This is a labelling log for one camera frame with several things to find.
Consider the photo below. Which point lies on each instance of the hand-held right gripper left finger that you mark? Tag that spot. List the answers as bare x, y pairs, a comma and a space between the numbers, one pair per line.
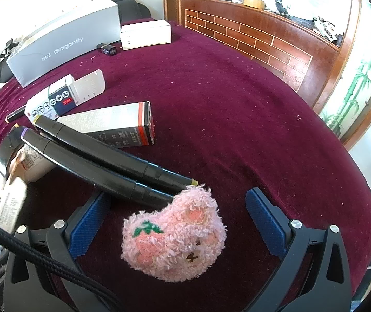
88, 226

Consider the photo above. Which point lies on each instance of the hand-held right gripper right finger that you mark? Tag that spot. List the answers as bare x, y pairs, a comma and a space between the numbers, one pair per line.
266, 224

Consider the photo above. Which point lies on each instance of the black marker purple cap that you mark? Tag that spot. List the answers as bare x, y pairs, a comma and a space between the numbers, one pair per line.
91, 175

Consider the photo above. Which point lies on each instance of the black marker yellow cap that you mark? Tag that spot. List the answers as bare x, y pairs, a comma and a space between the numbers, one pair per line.
107, 152

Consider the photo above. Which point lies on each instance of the white labelled bottle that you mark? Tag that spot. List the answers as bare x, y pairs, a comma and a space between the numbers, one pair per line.
34, 169

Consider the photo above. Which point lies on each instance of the small white bottle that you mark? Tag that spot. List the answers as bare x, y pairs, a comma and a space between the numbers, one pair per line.
10, 201

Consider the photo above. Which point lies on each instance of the pink plush toy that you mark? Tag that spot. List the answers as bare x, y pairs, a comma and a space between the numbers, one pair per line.
172, 234

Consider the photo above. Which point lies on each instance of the white box red stripe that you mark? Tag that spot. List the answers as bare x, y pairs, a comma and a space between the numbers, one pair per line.
107, 123

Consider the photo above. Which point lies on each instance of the white box with icon print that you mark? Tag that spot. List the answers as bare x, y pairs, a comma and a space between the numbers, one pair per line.
62, 97

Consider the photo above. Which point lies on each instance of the black marker tan cap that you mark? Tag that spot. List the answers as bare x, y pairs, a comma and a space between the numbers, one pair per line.
16, 114

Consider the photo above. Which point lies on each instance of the large grey cardboard box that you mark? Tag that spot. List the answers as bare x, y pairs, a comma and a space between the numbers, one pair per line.
62, 42

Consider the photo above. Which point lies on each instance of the maroon blanket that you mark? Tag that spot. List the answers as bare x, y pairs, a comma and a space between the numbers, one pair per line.
237, 120

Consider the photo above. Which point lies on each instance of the small black gadget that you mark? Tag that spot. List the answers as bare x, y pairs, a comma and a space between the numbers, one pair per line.
107, 49

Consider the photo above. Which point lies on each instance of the wooden brick-pattern cabinet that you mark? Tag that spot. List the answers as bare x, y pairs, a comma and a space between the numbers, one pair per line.
253, 32

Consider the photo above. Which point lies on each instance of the small white cardboard box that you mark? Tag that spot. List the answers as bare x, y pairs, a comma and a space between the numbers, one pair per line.
146, 34

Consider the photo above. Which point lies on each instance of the cabinet-top clutter pile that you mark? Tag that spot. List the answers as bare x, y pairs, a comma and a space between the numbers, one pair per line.
302, 19

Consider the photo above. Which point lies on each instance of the yellow box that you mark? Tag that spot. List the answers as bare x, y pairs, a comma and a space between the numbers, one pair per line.
254, 2

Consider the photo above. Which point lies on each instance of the bamboo wall painting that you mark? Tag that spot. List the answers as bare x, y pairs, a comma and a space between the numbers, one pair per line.
361, 81

